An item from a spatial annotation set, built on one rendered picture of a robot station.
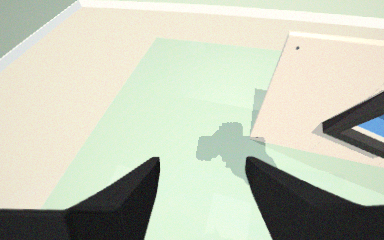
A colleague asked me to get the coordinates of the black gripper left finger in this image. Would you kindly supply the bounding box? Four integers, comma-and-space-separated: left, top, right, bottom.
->
0, 157, 160, 240

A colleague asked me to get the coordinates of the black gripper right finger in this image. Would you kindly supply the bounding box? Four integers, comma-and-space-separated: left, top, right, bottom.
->
245, 157, 384, 240

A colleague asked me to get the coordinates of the dark grey picture frame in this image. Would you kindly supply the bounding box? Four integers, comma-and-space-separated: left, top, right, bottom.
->
322, 92, 384, 159

